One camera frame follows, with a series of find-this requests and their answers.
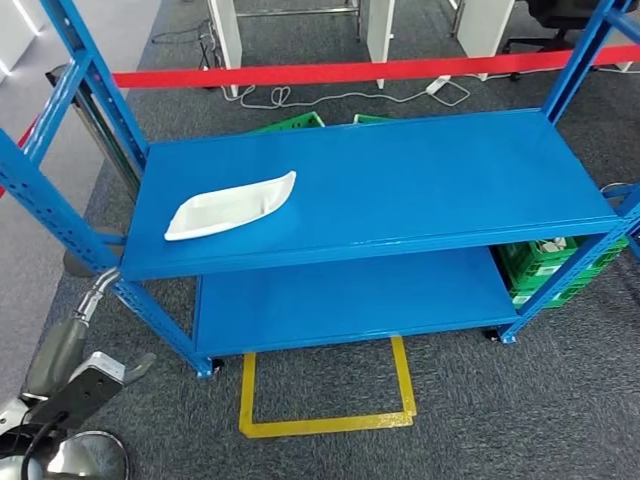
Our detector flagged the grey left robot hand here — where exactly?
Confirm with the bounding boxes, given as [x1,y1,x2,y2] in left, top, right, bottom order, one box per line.
[23,266,157,400]

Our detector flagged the white plastic car part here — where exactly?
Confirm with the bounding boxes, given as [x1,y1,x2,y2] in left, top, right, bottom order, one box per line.
[164,170,297,243]

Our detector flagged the blue metal shelf rack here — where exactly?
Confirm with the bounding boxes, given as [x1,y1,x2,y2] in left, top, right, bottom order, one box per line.
[0,0,640,382]

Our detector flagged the red barrier belt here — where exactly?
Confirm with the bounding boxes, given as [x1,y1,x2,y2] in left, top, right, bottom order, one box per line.
[112,44,640,91]
[0,117,40,200]

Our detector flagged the black router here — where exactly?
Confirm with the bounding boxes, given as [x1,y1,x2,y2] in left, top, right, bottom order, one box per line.
[198,31,217,73]

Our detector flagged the white desk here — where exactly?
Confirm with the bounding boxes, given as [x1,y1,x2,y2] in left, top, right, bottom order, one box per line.
[448,0,517,82]
[206,0,397,99]

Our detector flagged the green plastic crate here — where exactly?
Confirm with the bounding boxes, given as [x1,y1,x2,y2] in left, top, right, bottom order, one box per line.
[492,235,632,296]
[507,281,608,314]
[352,113,396,127]
[248,111,326,136]

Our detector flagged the black office chair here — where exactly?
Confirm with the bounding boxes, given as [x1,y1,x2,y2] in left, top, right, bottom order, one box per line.
[501,0,640,56]

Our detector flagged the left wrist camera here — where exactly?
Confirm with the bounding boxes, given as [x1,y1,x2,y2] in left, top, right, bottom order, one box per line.
[27,349,127,433]

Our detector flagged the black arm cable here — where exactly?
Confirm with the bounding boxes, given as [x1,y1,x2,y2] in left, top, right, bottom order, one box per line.
[19,410,71,480]

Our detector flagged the metal barrier post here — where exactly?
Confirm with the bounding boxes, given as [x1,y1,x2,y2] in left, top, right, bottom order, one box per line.
[45,62,147,200]

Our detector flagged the black floor cable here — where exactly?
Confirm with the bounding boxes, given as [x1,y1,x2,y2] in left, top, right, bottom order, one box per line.
[149,19,208,46]

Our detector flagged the white floor cable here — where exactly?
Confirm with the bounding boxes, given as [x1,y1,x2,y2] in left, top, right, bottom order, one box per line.
[220,78,472,112]

